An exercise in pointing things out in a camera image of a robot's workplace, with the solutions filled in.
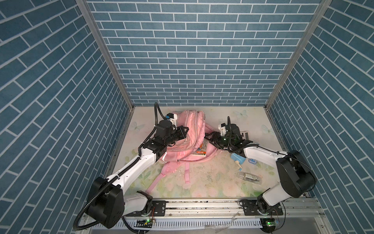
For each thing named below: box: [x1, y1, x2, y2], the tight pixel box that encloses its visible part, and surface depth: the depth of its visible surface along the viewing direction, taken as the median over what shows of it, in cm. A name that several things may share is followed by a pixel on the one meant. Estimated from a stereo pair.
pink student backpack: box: [146, 109, 222, 194], surface depth 85 cm
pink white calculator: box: [240, 131, 249, 140], surface depth 103 cm
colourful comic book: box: [193, 140, 207, 157], surface depth 90 cm
